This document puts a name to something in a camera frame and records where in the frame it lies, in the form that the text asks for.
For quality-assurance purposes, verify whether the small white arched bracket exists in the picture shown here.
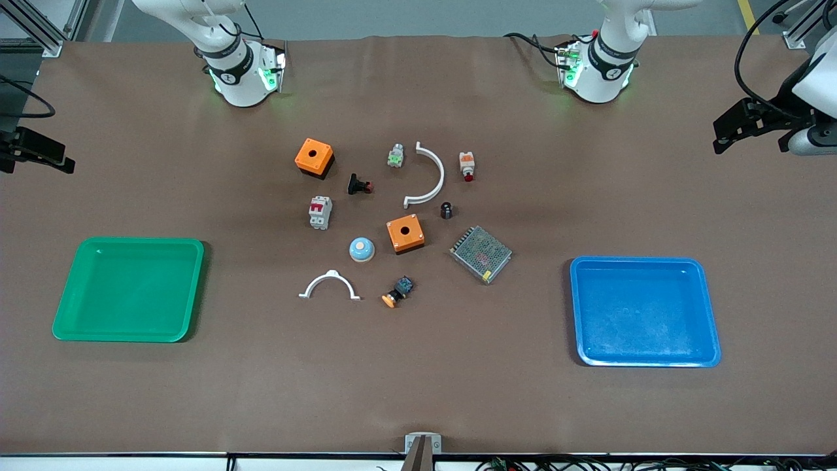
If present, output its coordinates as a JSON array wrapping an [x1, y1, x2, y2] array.
[[299, 270, 362, 301]]

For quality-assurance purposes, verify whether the grey circuit breaker red switch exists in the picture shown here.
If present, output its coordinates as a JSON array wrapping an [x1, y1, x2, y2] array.
[[309, 196, 333, 230]]

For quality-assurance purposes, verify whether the black left base cable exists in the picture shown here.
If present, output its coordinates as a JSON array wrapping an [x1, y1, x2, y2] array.
[[504, 31, 599, 69]]

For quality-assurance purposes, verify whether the black base cable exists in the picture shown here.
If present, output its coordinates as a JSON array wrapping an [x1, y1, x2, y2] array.
[[211, 0, 265, 41], [504, 31, 599, 69]]

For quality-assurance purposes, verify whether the metal mesh power supply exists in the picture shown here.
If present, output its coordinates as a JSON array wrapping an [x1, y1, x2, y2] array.
[[449, 226, 513, 285]]

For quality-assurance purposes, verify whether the black side panel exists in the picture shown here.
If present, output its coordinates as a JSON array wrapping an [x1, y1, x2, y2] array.
[[0, 52, 44, 129]]

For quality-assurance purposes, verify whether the green plastic tray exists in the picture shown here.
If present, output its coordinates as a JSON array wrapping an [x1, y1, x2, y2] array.
[[52, 237, 205, 343]]

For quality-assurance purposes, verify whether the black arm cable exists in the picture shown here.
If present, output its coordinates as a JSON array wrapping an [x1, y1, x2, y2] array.
[[0, 74, 58, 120], [733, 0, 837, 122]]

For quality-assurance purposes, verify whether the black right base cable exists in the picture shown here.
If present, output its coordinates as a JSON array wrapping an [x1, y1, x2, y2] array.
[[211, 0, 265, 41]]

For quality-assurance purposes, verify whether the aluminium frame profile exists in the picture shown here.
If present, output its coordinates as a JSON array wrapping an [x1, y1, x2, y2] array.
[[0, 0, 74, 58], [781, 0, 837, 50]]

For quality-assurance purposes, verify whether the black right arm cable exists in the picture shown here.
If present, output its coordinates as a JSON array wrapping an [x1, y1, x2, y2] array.
[[0, 74, 58, 120]]

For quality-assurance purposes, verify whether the large white curved bracket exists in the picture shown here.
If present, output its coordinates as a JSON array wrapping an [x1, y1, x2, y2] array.
[[403, 141, 445, 209]]

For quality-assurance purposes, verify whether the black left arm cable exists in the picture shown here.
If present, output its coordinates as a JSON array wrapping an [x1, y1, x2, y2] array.
[[733, 0, 837, 122]]

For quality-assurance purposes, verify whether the orange pushbutton blue contact block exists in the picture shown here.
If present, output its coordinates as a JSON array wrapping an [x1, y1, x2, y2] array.
[[381, 276, 415, 309]]

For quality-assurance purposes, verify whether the blue plastic tray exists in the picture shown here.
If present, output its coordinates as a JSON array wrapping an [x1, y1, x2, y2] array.
[[570, 256, 722, 368]]

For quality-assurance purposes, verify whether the orange button box black base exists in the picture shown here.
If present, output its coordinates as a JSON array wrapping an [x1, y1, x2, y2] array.
[[294, 137, 335, 180]]

